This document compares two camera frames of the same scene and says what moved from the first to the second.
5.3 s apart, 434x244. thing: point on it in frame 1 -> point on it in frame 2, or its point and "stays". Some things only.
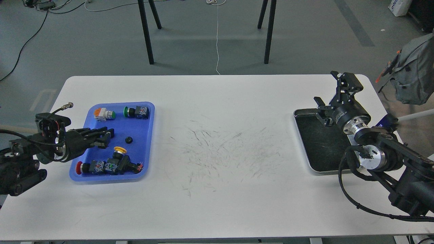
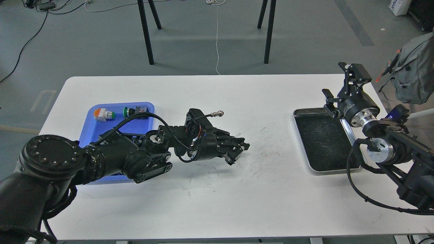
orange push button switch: (101, 114) stays
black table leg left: (145, 27) stays
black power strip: (45, 5) stays
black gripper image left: (77, 141) -> (214, 143)
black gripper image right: (349, 115) -> (355, 105)
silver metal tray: (323, 145) stays
